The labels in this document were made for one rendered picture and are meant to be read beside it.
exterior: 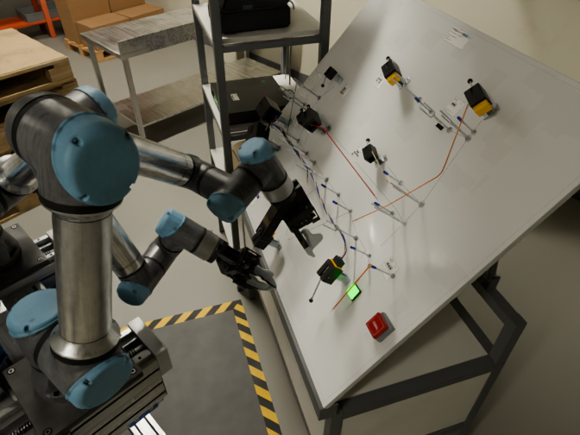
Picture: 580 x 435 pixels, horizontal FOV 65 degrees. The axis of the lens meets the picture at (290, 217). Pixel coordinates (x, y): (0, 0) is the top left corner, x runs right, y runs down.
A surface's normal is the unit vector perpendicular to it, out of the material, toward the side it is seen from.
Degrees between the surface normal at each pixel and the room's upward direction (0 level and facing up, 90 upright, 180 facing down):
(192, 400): 0
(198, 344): 0
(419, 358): 0
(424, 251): 50
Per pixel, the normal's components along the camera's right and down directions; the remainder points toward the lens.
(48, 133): -0.39, -0.29
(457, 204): -0.72, -0.35
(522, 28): -0.70, 0.45
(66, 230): -0.16, 0.43
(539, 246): 0.01, -0.76
